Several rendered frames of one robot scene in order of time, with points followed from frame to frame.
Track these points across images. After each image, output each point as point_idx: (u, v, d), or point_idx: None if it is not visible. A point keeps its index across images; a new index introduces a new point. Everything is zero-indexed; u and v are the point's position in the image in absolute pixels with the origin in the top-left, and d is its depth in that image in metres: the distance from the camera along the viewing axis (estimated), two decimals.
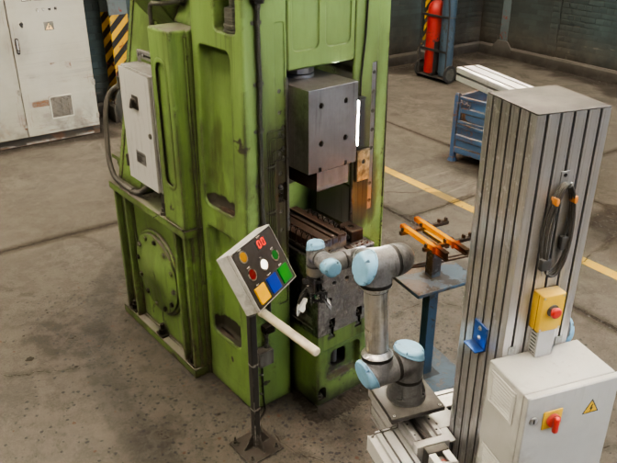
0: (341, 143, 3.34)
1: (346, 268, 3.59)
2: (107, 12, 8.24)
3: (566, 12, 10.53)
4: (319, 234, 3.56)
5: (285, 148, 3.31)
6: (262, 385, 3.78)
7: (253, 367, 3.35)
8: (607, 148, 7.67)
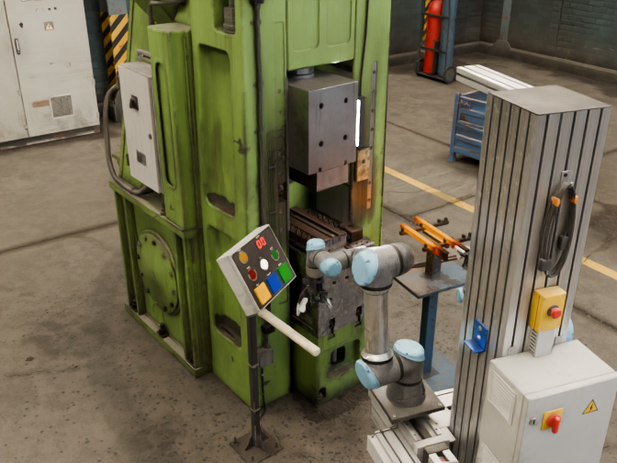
0: (341, 143, 3.34)
1: (346, 268, 3.59)
2: (107, 12, 8.24)
3: (566, 12, 10.53)
4: (319, 234, 3.56)
5: (285, 148, 3.31)
6: (262, 385, 3.78)
7: (253, 367, 3.35)
8: (607, 148, 7.67)
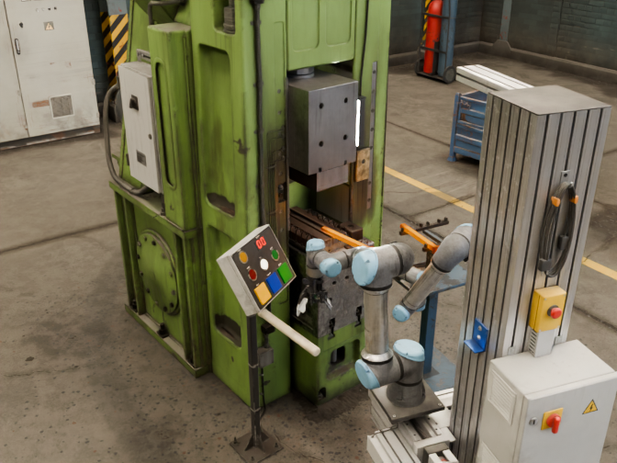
0: (341, 143, 3.34)
1: (346, 268, 3.59)
2: (107, 12, 8.24)
3: (566, 12, 10.53)
4: (319, 234, 3.56)
5: (285, 148, 3.31)
6: (262, 385, 3.78)
7: (253, 367, 3.35)
8: (607, 148, 7.67)
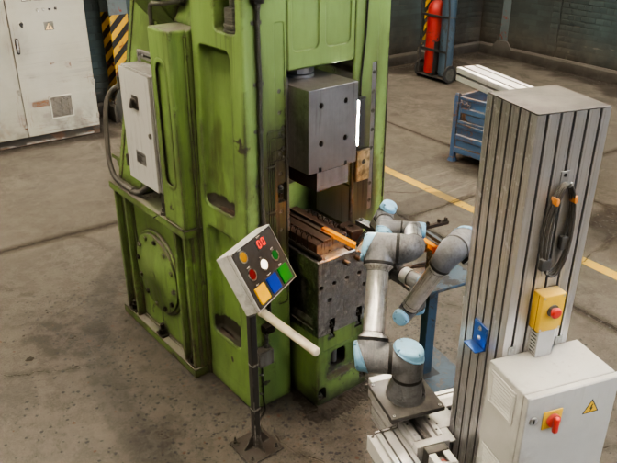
0: (341, 143, 3.34)
1: (346, 268, 3.59)
2: (107, 12, 8.24)
3: (566, 12, 10.53)
4: (319, 234, 3.56)
5: (285, 148, 3.31)
6: (262, 385, 3.78)
7: (253, 367, 3.35)
8: (607, 148, 7.67)
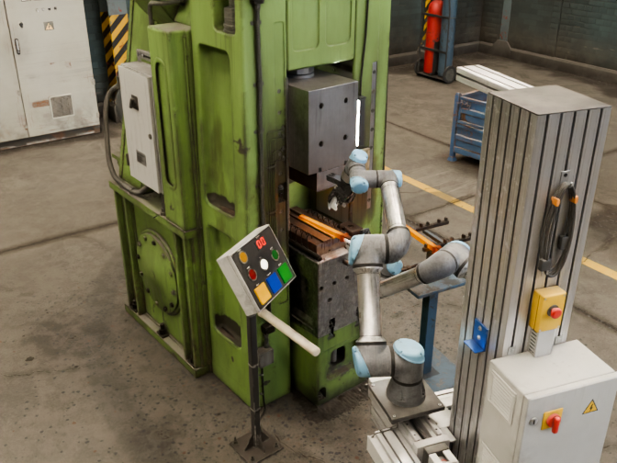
0: (341, 143, 3.34)
1: (346, 268, 3.59)
2: (107, 12, 8.24)
3: (566, 12, 10.53)
4: (319, 234, 3.56)
5: (285, 148, 3.31)
6: (262, 385, 3.78)
7: (253, 367, 3.35)
8: (607, 148, 7.67)
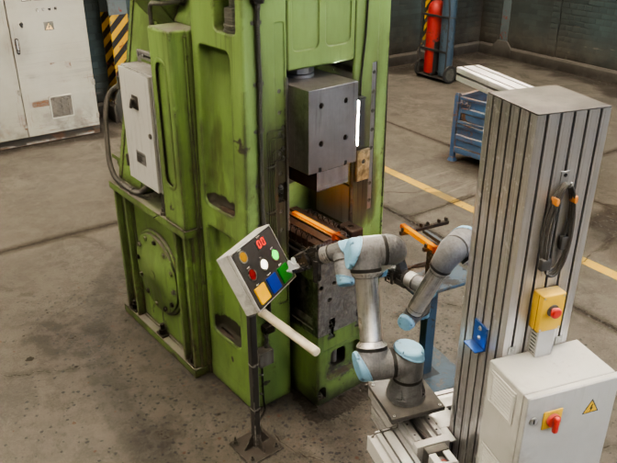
0: (341, 143, 3.34)
1: None
2: (107, 12, 8.24)
3: (566, 12, 10.53)
4: (319, 234, 3.56)
5: (285, 148, 3.31)
6: (262, 385, 3.78)
7: (253, 367, 3.35)
8: (607, 148, 7.67)
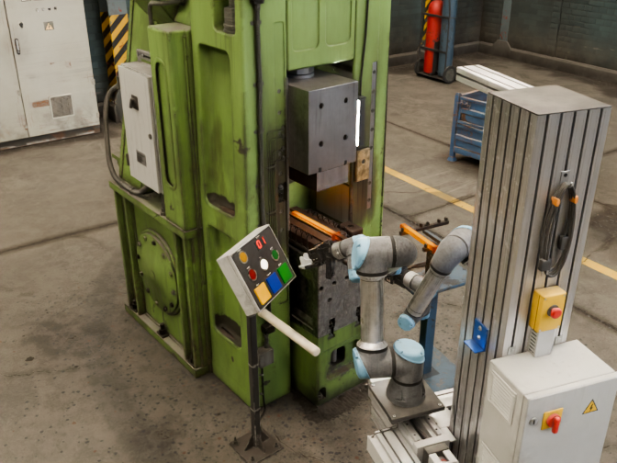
0: (341, 143, 3.34)
1: (346, 268, 3.59)
2: (107, 12, 8.24)
3: (566, 12, 10.53)
4: (319, 234, 3.56)
5: (285, 148, 3.31)
6: (262, 385, 3.78)
7: (253, 367, 3.35)
8: (607, 148, 7.67)
